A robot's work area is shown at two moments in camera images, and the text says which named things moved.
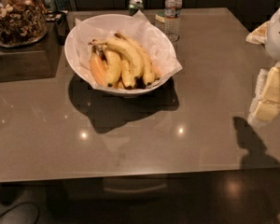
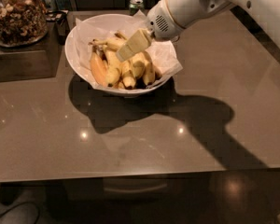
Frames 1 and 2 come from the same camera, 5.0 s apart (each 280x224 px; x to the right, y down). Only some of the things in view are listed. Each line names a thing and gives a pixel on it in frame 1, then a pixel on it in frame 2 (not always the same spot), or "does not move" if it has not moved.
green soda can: [135, 5] does not move
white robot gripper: [278, 32] -> [160, 20]
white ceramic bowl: [72, 55] does not move
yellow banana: [113, 67] does not move
